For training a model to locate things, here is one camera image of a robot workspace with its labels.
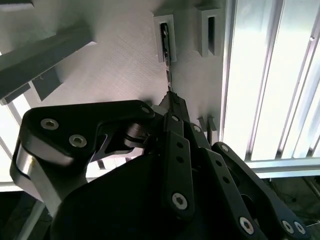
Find blue RAM stick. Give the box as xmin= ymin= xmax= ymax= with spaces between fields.
xmin=161 ymin=22 xmax=176 ymax=95

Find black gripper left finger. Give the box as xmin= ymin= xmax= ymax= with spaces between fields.
xmin=9 ymin=92 xmax=196 ymax=221

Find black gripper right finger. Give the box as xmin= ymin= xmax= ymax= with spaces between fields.
xmin=171 ymin=93 xmax=312 ymax=240

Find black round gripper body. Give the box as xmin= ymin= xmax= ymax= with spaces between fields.
xmin=51 ymin=149 xmax=243 ymax=240

